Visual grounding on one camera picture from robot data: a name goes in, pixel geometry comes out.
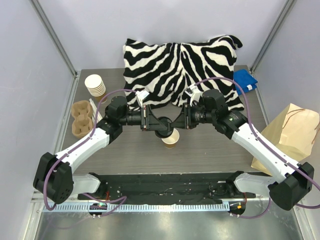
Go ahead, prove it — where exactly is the white slotted cable duct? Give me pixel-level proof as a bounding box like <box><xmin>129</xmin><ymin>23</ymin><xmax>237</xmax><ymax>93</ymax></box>
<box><xmin>52</xmin><ymin>201</ymin><xmax>230</xmax><ymax>213</ymax></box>

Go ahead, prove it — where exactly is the right aluminium frame post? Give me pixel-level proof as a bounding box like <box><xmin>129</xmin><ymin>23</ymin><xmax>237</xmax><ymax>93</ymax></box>
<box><xmin>249</xmin><ymin>0</ymin><xmax>297</xmax><ymax>74</ymax></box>

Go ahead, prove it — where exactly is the stack of brown paper cups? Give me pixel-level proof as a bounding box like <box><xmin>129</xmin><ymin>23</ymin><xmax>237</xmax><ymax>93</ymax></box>
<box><xmin>84</xmin><ymin>74</ymin><xmax>107</xmax><ymax>102</ymax></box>

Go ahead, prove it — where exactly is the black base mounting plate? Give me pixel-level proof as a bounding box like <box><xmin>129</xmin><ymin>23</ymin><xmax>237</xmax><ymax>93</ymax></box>
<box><xmin>92</xmin><ymin>172</ymin><xmax>256</xmax><ymax>205</ymax></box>

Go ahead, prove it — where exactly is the brown paper bag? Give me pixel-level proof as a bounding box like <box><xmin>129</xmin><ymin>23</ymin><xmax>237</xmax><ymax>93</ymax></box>
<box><xmin>261</xmin><ymin>103</ymin><xmax>320</xmax><ymax>162</ymax></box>

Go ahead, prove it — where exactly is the brown cardboard cup carrier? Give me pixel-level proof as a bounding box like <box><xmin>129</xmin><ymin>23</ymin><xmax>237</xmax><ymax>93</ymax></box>
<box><xmin>71</xmin><ymin>100</ymin><xmax>94</xmax><ymax>139</ymax></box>

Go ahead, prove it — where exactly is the aluminium frame post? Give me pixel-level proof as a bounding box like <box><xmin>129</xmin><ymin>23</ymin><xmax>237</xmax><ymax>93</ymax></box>
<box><xmin>29</xmin><ymin>0</ymin><xmax>78</xmax><ymax>78</ymax></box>
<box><xmin>249</xmin><ymin>0</ymin><xmax>297</xmax><ymax>74</ymax></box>

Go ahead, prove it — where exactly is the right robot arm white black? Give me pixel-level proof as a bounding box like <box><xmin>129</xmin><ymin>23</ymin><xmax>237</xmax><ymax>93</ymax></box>
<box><xmin>171</xmin><ymin>87</ymin><xmax>314</xmax><ymax>211</ymax></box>

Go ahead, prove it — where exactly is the single brown paper cup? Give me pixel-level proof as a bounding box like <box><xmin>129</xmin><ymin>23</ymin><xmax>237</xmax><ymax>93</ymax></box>
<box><xmin>161</xmin><ymin>128</ymin><xmax>180</xmax><ymax>149</ymax></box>

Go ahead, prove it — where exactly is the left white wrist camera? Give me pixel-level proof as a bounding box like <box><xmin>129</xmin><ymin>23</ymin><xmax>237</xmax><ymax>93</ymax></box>
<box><xmin>134</xmin><ymin>90</ymin><xmax>149</xmax><ymax>110</ymax></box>

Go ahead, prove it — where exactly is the left aluminium frame post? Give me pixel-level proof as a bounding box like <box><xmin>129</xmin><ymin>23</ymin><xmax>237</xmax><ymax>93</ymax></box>
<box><xmin>29</xmin><ymin>0</ymin><xmax>78</xmax><ymax>78</ymax></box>

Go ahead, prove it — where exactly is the black plastic cup lid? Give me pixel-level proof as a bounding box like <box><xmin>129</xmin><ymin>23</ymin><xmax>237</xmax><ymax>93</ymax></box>
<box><xmin>155</xmin><ymin>116</ymin><xmax>174</xmax><ymax>139</ymax></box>

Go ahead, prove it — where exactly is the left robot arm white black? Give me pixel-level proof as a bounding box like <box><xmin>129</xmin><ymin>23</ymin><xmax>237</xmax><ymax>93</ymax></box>
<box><xmin>33</xmin><ymin>96</ymin><xmax>173</xmax><ymax>204</ymax></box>

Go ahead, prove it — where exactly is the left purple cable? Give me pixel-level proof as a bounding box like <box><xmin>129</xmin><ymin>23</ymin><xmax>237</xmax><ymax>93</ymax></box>
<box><xmin>42</xmin><ymin>88</ymin><xmax>141</xmax><ymax>220</ymax></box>

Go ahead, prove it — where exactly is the blue cloth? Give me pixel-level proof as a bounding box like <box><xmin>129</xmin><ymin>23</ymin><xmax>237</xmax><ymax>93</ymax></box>
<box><xmin>233</xmin><ymin>69</ymin><xmax>258</xmax><ymax>93</ymax></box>

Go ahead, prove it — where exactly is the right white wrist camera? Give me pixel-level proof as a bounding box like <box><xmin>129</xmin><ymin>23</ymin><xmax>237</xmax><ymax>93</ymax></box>
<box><xmin>184</xmin><ymin>83</ymin><xmax>203</xmax><ymax>107</ymax></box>

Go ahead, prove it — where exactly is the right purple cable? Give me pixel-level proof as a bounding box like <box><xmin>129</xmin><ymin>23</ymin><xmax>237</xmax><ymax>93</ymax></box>
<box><xmin>193</xmin><ymin>76</ymin><xmax>320</xmax><ymax>221</ymax></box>

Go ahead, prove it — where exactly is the zebra print pillow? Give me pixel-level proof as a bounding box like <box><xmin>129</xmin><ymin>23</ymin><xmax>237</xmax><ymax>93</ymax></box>
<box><xmin>123</xmin><ymin>35</ymin><xmax>245</xmax><ymax>111</ymax></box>

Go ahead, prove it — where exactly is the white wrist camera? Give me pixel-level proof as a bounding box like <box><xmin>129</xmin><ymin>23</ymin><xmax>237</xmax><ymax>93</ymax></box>
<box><xmin>184</xmin><ymin>83</ymin><xmax>203</xmax><ymax>107</ymax></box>
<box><xmin>134</xmin><ymin>90</ymin><xmax>149</xmax><ymax>110</ymax></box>

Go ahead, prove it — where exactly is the purple cable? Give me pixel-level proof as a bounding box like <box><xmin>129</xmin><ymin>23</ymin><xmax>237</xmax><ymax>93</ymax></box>
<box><xmin>42</xmin><ymin>88</ymin><xmax>141</xmax><ymax>220</ymax></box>
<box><xmin>193</xmin><ymin>76</ymin><xmax>320</xmax><ymax>221</ymax></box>

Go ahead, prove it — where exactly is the white wrapped straws bundle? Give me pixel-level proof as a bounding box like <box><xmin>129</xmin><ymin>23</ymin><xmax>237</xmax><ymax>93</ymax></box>
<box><xmin>89</xmin><ymin>98</ymin><xmax>103</xmax><ymax>123</ymax></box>

